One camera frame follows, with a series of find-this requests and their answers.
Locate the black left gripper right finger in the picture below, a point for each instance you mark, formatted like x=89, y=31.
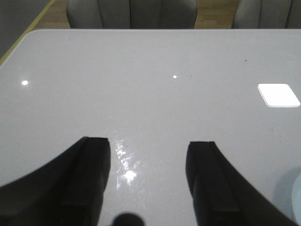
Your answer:
x=222, y=196

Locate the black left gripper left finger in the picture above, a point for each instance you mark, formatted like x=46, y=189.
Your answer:
x=67, y=191

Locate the light blue round plate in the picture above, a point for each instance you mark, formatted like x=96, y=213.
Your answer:
x=296, y=200

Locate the left beige upholstered chair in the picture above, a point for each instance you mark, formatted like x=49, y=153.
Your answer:
x=132, y=14

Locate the beige upholstered chair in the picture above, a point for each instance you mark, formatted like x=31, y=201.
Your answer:
x=267, y=14
x=132, y=14

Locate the right beige upholstered chair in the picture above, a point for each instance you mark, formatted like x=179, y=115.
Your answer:
x=267, y=14

